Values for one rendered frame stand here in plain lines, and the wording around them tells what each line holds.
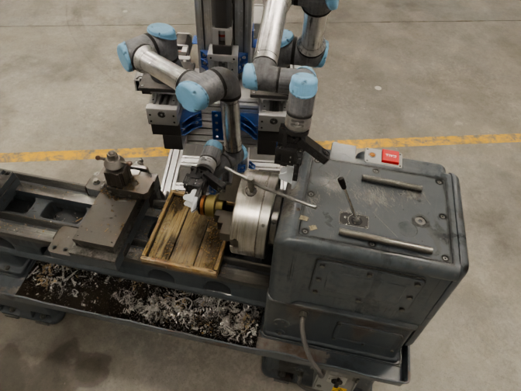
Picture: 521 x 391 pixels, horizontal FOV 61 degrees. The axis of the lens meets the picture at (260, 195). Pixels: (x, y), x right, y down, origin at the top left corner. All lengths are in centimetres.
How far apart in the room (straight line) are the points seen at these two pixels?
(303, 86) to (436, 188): 64
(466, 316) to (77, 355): 217
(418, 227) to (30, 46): 414
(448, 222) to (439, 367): 132
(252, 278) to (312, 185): 45
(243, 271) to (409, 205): 67
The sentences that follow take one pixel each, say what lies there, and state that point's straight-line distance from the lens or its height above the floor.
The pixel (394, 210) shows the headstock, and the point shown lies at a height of 125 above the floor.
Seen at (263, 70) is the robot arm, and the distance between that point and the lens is 134.
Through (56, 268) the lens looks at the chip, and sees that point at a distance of 227.
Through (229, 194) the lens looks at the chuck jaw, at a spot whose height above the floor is 114.
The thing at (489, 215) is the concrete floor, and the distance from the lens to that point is 346.
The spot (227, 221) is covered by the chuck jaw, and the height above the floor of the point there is 110.
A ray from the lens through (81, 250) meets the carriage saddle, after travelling 182.
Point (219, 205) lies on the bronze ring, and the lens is 162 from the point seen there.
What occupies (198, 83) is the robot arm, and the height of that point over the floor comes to 142.
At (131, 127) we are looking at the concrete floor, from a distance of 369.
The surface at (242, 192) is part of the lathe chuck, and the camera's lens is 149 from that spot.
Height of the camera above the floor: 236
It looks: 49 degrees down
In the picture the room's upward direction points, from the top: 4 degrees clockwise
